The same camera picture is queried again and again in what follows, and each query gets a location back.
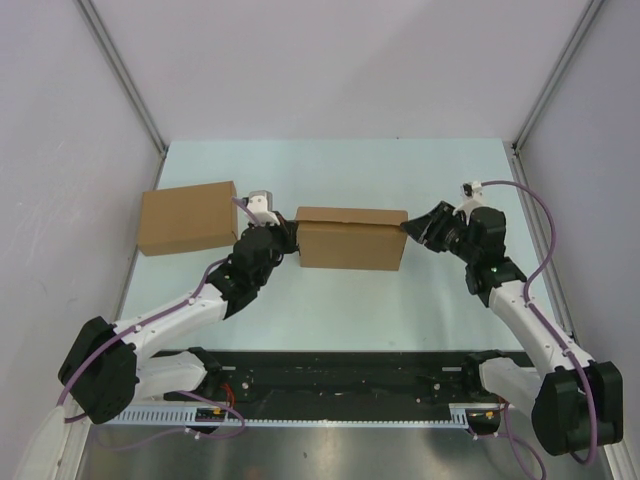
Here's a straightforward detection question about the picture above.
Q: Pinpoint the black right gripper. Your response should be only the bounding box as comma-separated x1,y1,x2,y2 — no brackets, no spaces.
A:
401,201,478,264

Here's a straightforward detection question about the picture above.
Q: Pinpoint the brown cardboard box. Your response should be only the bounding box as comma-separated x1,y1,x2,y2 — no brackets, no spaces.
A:
137,181,239,257
295,206,408,271

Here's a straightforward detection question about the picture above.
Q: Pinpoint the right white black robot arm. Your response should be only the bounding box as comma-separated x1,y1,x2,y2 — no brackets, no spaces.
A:
401,202,624,456

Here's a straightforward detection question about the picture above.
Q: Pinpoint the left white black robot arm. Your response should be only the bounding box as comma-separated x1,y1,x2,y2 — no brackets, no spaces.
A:
57,218,299,424

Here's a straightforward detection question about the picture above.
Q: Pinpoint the folded brown cardboard box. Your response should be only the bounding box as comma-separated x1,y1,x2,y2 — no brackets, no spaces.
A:
137,181,239,257

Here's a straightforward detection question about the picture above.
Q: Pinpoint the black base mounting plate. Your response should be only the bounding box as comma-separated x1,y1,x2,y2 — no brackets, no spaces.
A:
159,349,541,407

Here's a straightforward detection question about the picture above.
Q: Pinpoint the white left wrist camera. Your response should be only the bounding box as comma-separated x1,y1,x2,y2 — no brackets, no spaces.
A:
232,190,280,227

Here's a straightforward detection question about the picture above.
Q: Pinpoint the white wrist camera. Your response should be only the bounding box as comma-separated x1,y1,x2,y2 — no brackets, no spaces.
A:
232,190,280,227
454,181,485,219

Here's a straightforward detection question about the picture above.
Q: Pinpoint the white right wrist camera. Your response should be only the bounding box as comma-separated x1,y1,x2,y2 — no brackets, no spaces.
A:
454,181,485,219

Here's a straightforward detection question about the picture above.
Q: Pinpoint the grey slotted cable duct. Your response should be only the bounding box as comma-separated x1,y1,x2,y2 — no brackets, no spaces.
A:
108,397,500,427

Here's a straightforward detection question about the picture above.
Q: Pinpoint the right aluminium corner post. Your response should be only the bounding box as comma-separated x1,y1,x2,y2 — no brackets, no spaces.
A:
510,0,608,154

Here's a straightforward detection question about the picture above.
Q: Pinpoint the aluminium corner post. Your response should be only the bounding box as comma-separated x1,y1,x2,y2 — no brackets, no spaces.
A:
74,0,168,159
510,0,608,154

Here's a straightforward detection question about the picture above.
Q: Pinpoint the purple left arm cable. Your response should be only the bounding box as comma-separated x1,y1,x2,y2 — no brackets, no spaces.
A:
55,197,261,451

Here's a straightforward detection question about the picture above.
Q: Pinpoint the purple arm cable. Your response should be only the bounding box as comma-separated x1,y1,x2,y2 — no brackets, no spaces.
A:
479,179,599,479
55,197,261,451

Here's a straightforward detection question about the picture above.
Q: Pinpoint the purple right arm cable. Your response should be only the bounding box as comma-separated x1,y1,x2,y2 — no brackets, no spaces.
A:
479,179,599,479

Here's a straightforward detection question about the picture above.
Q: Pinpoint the left aluminium corner post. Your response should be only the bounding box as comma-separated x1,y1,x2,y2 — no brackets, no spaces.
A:
74,0,168,159

